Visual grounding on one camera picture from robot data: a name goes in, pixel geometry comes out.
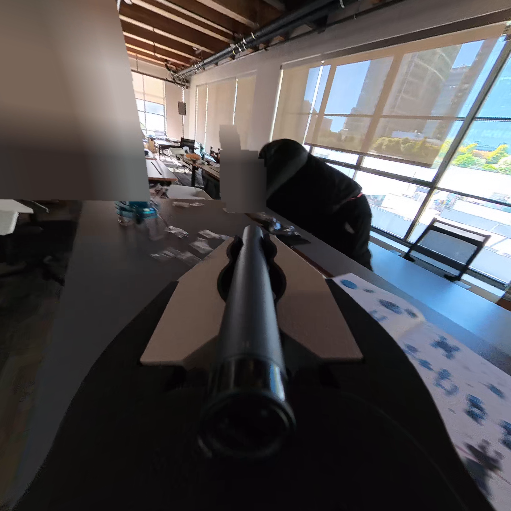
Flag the printed instruction sheet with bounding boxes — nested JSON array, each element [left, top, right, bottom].
[[331, 273, 511, 501]]

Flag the dark desk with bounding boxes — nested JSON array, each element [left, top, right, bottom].
[[12, 200, 511, 511]]

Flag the large black-framed window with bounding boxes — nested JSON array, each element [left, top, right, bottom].
[[271, 24, 511, 290]]

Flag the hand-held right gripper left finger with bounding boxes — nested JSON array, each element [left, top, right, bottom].
[[140, 235, 243, 366]]

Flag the white background table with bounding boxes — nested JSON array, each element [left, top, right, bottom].
[[146, 158, 178, 187]]

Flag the black ceiling pipe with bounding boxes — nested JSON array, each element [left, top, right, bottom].
[[174, 0, 346, 82]]

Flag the scattered clear parts bags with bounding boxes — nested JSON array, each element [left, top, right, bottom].
[[150, 200, 305, 267]]

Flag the wooden background table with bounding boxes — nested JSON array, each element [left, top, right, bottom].
[[176, 154, 221, 188]]

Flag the wide beige roller blind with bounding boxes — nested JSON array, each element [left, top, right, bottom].
[[271, 24, 508, 167]]

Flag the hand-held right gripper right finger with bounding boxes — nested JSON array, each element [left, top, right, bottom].
[[261, 235, 365, 362]]

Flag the black electric screwdriver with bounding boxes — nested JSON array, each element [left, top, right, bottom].
[[197, 225, 297, 460]]

